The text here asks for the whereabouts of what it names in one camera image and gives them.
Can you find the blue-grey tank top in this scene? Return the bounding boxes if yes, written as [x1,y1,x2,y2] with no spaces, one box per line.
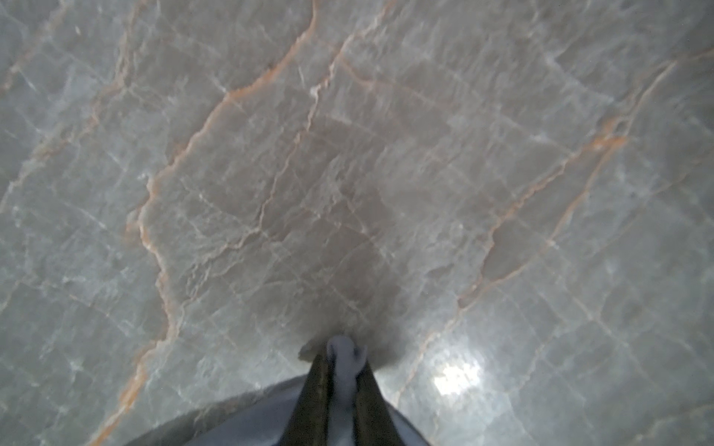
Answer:
[133,334,427,445]

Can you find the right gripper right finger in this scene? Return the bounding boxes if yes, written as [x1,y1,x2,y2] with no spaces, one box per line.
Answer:
[353,362,405,446]

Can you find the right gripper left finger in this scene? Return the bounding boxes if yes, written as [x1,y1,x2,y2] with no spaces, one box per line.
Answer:
[278,353,332,446]

